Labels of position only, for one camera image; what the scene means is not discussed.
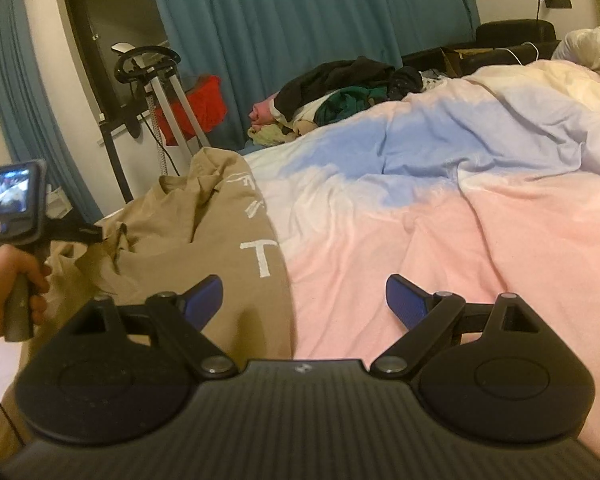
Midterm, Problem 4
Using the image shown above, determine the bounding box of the red cloth bag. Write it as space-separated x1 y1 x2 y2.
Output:
156 75 231 147

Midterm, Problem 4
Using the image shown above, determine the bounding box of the white charging cable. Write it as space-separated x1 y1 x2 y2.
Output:
495 0 545 67

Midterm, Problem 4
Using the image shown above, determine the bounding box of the teal curtain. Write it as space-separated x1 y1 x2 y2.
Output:
144 0 482 153
0 0 103 225

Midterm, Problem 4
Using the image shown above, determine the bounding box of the white pillow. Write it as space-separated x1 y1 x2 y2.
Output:
551 25 600 83

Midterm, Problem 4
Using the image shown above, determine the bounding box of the dark wall panel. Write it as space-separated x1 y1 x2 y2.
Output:
57 0 170 123

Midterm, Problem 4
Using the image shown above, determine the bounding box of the pile of clothes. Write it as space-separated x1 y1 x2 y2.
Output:
247 56 448 150

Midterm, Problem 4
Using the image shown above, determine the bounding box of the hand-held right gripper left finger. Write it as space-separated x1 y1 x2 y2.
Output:
72 274 238 379

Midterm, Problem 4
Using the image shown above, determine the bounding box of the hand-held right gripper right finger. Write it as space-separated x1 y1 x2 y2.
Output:
370 274 543 380

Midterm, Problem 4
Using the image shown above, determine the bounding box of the person's left hand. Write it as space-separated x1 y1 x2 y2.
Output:
0 245 52 341

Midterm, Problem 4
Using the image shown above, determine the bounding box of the tan printed shirt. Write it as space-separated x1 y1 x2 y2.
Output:
0 147 299 461

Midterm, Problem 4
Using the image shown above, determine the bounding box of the pastel tie-dye blanket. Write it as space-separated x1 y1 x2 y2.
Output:
240 59 600 466

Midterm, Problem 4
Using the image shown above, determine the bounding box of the black armchair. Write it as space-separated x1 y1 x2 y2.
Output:
401 19 561 77

